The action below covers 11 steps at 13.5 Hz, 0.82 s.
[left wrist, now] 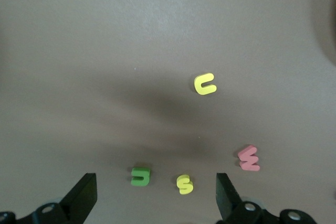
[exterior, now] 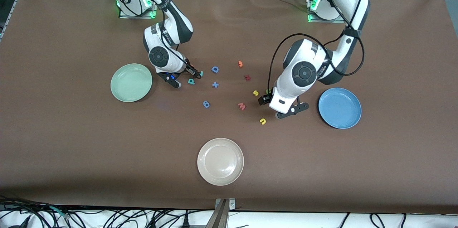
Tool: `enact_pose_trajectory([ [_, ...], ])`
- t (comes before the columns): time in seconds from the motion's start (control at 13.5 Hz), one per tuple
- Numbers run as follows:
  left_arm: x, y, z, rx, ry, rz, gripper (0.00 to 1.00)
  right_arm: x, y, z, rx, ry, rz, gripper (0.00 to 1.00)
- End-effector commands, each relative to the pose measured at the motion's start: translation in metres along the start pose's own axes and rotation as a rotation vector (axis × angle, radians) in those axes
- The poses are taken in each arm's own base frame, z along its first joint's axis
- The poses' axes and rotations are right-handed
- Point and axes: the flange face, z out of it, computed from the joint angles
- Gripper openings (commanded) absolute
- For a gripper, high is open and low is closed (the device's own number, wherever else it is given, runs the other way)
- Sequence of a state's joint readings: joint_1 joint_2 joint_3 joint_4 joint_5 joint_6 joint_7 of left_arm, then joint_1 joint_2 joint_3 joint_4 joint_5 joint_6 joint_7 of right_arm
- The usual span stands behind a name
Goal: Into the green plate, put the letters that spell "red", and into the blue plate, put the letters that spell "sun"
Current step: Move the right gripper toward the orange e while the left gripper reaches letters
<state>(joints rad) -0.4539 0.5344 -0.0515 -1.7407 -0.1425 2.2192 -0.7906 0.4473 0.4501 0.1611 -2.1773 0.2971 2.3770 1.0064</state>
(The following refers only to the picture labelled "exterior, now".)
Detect light green plate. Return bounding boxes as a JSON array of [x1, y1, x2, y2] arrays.
[[110, 63, 153, 103]]

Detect blue plate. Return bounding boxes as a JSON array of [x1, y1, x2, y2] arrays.
[[318, 87, 362, 129]]

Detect beige plate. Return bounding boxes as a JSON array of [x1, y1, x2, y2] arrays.
[[197, 138, 244, 186]]

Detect metal support strut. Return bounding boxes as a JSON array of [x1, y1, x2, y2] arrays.
[[206, 199, 230, 228]]

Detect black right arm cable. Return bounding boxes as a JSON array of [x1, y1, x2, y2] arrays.
[[118, 0, 195, 78]]

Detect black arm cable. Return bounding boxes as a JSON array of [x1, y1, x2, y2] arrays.
[[268, 0, 366, 96], [118, 0, 195, 78]]

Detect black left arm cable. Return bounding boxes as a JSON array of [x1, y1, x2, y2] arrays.
[[268, 0, 366, 96]]

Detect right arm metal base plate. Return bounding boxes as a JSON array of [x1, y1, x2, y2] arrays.
[[119, 0, 159, 19]]

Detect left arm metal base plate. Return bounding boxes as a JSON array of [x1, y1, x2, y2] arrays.
[[307, 0, 346, 24]]

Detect metal table edge bracket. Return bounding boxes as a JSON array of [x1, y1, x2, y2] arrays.
[[215, 198, 236, 210]]

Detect teal floor cable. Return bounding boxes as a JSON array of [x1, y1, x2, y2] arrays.
[[49, 206, 71, 220]]

